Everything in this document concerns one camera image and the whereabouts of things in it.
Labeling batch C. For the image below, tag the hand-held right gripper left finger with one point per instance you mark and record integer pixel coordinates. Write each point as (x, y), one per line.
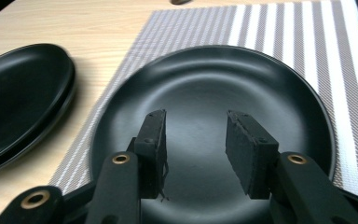
(152, 155)

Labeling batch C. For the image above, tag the black round plate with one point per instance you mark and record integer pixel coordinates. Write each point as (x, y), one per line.
(21, 93)
(199, 93)
(28, 147)

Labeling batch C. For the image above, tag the dark brown object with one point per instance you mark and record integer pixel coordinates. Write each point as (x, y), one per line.
(181, 1)

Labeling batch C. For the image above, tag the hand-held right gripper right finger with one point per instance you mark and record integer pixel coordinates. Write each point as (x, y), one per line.
(248, 158)

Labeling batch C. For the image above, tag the striped woven placemat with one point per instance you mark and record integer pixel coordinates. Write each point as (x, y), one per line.
(199, 28)

